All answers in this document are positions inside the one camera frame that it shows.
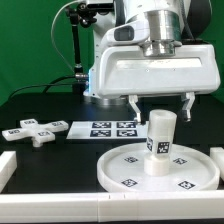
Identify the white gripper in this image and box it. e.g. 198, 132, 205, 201
96, 45, 220, 124

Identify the white round table top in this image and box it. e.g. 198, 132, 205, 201
97, 143, 220, 192

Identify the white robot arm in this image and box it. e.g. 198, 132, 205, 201
84, 0, 220, 123

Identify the white right fence block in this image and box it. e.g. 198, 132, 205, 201
210, 147, 224, 181

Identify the white fence block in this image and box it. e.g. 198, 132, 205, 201
210, 147, 224, 181
0, 151, 17, 193

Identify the white marker sheet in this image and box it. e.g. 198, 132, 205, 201
67, 121, 148, 140

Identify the white front fence bar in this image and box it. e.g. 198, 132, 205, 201
0, 190, 224, 223

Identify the white cross-shaped table base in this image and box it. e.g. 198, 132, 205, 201
2, 119, 69, 147

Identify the white left fence block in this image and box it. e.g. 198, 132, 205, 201
0, 151, 17, 193

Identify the grey curved cable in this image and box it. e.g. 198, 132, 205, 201
50, 0, 81, 75

